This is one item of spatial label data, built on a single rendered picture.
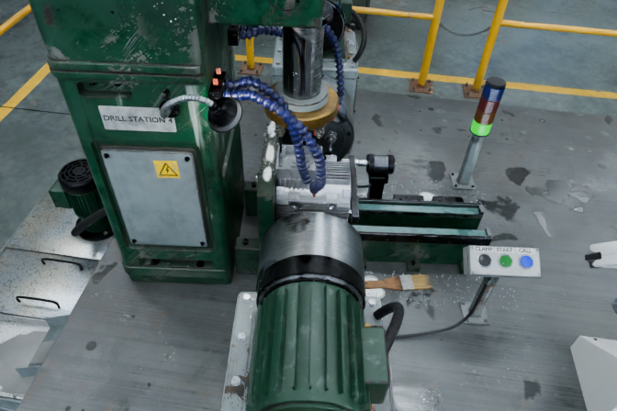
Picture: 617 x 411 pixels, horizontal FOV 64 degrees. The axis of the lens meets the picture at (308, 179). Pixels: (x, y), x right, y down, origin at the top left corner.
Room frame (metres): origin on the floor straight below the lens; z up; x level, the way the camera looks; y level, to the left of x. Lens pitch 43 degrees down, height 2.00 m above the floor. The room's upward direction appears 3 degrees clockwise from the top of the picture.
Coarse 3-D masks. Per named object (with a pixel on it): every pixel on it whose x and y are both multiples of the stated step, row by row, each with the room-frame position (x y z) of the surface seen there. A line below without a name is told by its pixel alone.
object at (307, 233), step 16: (272, 224) 0.77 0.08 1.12; (288, 224) 0.75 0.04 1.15; (304, 224) 0.74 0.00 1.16; (320, 224) 0.74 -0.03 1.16; (336, 224) 0.75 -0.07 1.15; (272, 240) 0.72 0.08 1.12; (288, 240) 0.70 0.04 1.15; (304, 240) 0.69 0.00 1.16; (320, 240) 0.69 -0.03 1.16; (336, 240) 0.70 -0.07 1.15; (352, 240) 0.73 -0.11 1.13; (272, 256) 0.67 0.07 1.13; (288, 256) 0.65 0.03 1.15; (336, 256) 0.66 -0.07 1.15; (352, 256) 0.68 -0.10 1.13; (256, 288) 0.62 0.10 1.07
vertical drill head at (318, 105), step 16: (288, 32) 0.96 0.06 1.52; (304, 32) 0.95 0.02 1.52; (320, 32) 0.97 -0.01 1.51; (288, 48) 0.96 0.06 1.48; (304, 48) 0.95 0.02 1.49; (320, 48) 0.97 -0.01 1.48; (288, 64) 0.96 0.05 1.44; (304, 64) 0.95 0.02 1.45; (320, 64) 0.97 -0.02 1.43; (288, 80) 0.96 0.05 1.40; (304, 80) 0.95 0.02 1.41; (320, 80) 0.98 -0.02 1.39; (288, 96) 0.96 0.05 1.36; (304, 96) 0.95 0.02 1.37; (320, 96) 0.96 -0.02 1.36; (336, 96) 1.00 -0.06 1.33; (272, 112) 0.93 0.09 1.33; (304, 112) 0.93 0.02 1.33; (320, 112) 0.93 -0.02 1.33; (336, 112) 0.96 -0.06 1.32; (320, 128) 0.94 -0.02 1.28
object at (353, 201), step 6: (348, 156) 1.14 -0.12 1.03; (354, 156) 1.14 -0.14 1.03; (354, 162) 1.11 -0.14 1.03; (354, 168) 1.08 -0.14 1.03; (354, 174) 1.06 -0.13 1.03; (354, 180) 1.03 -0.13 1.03; (354, 186) 1.01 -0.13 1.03; (354, 192) 0.98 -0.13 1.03; (354, 198) 0.96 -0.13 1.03; (354, 204) 0.94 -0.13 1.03; (354, 210) 0.91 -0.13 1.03; (354, 216) 0.89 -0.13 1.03; (354, 222) 0.89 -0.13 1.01
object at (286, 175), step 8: (288, 152) 1.04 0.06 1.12; (280, 160) 1.01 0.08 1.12; (288, 160) 1.01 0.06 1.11; (280, 168) 0.94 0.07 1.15; (288, 168) 0.94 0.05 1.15; (312, 168) 0.98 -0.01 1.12; (280, 176) 0.94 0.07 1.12; (288, 176) 0.94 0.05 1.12; (296, 176) 0.94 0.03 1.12; (312, 176) 0.94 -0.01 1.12; (280, 184) 0.94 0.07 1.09; (288, 184) 0.94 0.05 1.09; (296, 184) 0.94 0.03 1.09; (304, 184) 0.94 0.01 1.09
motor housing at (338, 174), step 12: (336, 168) 0.99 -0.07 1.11; (348, 168) 1.00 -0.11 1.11; (336, 180) 0.95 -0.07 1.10; (348, 180) 0.95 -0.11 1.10; (288, 192) 0.93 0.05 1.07; (300, 192) 0.93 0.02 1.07; (324, 192) 0.94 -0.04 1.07; (336, 192) 0.94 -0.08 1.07; (276, 204) 0.90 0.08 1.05; (300, 204) 0.91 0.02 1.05; (312, 204) 0.90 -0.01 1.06; (324, 204) 0.90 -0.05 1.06; (348, 204) 0.91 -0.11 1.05; (276, 216) 0.90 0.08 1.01; (336, 216) 0.90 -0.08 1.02; (348, 216) 0.90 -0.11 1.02
